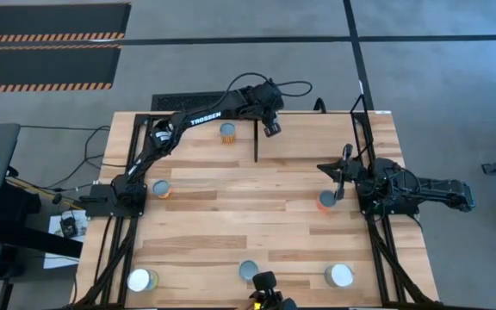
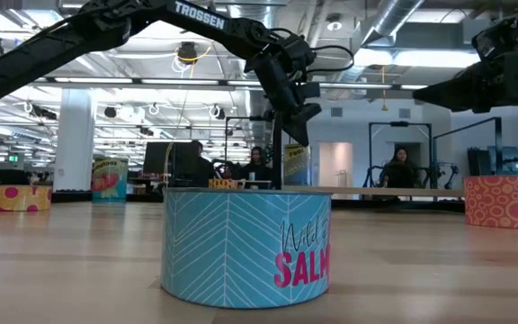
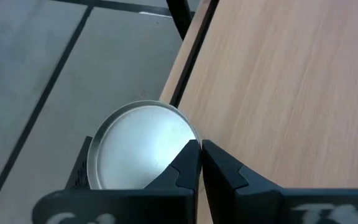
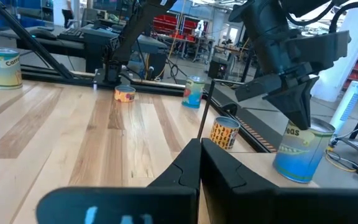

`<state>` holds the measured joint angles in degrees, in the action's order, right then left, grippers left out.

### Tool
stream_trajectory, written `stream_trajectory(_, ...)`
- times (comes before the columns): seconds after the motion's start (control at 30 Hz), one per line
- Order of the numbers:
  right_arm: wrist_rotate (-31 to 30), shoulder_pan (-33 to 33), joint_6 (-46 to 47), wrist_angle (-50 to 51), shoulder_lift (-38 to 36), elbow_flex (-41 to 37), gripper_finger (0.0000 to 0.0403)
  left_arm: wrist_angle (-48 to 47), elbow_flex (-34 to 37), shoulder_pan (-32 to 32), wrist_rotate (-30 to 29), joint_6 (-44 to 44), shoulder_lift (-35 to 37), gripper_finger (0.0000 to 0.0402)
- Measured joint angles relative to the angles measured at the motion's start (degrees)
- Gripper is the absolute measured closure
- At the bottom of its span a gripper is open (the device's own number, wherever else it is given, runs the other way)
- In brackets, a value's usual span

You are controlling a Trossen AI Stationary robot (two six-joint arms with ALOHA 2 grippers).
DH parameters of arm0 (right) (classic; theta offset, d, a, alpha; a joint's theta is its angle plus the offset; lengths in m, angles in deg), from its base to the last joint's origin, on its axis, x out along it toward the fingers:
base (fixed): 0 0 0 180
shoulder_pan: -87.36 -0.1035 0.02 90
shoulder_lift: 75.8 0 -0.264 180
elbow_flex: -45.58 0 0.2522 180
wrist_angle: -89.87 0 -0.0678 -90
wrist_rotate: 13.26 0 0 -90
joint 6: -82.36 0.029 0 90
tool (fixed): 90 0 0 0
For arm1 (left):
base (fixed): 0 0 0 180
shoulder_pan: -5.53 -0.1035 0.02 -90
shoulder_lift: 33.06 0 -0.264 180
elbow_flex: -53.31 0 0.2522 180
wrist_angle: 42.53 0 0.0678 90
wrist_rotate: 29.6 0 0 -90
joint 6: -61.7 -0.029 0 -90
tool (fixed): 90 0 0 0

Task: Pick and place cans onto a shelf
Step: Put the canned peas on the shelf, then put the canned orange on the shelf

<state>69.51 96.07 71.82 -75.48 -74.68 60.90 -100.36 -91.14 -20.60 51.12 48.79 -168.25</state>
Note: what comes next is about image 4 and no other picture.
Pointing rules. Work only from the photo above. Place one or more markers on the orange black patterned can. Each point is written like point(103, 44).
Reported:
point(224, 135)

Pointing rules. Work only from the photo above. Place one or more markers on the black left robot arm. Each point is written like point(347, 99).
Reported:
point(259, 15)

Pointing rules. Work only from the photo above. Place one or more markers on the white pillar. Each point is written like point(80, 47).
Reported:
point(353, 71)

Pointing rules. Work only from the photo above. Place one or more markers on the black keyboard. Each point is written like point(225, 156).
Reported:
point(71, 34)

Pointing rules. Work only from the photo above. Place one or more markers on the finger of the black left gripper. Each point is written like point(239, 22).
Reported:
point(310, 105)
point(292, 105)

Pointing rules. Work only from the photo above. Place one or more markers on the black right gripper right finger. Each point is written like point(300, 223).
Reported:
point(259, 205)

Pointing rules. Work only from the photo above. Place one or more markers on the black clamp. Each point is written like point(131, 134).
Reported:
point(230, 109)

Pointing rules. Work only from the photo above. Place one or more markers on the person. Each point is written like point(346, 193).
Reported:
point(67, 14)

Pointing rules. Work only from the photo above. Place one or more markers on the black computer mouse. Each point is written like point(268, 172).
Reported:
point(42, 33)

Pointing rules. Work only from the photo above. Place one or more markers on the tomatoes label can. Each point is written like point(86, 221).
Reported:
point(193, 93)

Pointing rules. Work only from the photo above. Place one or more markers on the black box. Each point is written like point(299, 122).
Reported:
point(217, 68)

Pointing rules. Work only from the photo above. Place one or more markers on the carrots label can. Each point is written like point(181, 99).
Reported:
point(3, 68)

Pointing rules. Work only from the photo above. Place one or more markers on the small yellow orange can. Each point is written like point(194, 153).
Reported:
point(124, 95)

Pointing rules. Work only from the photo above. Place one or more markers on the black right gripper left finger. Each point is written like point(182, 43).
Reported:
point(179, 205)

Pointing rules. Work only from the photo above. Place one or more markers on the black orange striped floor mat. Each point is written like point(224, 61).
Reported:
point(256, 137)

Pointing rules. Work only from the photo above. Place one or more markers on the white tower fan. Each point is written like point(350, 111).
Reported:
point(348, 105)

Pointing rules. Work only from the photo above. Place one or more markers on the peas label can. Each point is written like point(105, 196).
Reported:
point(300, 155)

